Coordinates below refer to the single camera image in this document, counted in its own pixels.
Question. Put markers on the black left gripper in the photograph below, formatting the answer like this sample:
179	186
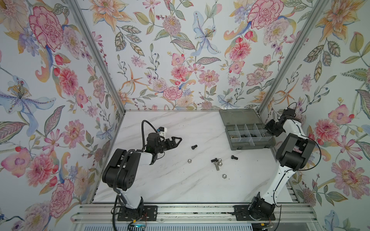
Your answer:
173	145

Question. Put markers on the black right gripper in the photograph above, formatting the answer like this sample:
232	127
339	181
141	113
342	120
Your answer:
269	126

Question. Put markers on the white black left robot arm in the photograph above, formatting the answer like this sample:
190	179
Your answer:
110	169

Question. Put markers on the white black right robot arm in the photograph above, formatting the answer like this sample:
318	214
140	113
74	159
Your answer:
291	156

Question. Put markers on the grey plastic organizer box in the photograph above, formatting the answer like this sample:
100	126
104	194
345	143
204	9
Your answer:
245	130

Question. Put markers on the silver bolt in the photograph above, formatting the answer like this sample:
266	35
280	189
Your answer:
217	166

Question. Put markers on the silver nut by bolt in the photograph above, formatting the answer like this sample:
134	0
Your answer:
219	162

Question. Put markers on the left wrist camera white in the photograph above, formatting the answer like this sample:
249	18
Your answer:
162	131

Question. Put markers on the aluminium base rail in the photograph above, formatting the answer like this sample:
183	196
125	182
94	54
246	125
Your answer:
192	213

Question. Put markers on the aluminium corner post right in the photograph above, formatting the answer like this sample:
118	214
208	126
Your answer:
297	46

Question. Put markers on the aluminium corner post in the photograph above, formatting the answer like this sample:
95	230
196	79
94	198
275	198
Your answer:
81	22
297	46

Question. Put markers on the aluminium corner post left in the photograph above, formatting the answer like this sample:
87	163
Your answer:
81	22

